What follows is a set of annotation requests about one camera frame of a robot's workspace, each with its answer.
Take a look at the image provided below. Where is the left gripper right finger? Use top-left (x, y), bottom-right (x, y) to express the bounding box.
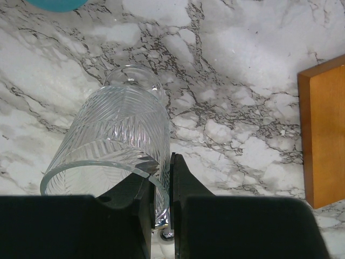
top-left (170, 153), bottom-right (330, 258)

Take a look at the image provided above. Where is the gold wire wine glass rack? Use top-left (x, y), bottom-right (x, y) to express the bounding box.
top-left (298, 56), bottom-right (344, 209)

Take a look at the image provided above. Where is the blue wine glass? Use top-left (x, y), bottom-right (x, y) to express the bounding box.
top-left (27, 0), bottom-right (87, 12)

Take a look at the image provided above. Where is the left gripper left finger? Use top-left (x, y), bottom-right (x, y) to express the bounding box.
top-left (1, 174), bottom-right (155, 258)

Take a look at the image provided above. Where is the clear wine glass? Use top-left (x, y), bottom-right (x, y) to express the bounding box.
top-left (40, 65), bottom-right (170, 219)

